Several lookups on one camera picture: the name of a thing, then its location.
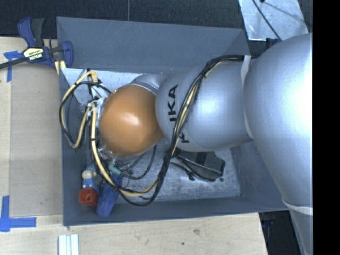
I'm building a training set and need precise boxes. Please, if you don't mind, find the blue and white toy figure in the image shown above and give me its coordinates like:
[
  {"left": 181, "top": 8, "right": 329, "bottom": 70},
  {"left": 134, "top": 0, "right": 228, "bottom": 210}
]
[{"left": 81, "top": 165, "right": 98, "bottom": 190}]

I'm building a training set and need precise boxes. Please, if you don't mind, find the dark blue cylindrical object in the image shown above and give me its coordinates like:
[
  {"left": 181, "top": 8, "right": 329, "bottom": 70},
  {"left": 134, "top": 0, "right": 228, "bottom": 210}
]
[{"left": 96, "top": 173, "right": 123, "bottom": 218}]

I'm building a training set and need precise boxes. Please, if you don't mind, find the grey metal bin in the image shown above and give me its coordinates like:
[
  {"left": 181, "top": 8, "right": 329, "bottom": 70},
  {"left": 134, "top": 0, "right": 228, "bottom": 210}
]
[{"left": 56, "top": 16, "right": 290, "bottom": 227}]

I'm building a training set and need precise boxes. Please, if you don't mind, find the pale wood board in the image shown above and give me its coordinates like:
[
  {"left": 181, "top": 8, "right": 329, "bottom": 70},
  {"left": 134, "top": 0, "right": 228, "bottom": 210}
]
[{"left": 8, "top": 62, "right": 64, "bottom": 218}]

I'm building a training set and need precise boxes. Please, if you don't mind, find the red toy block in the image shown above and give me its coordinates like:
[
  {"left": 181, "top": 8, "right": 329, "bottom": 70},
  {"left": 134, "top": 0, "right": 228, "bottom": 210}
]
[{"left": 78, "top": 188, "right": 99, "bottom": 207}]

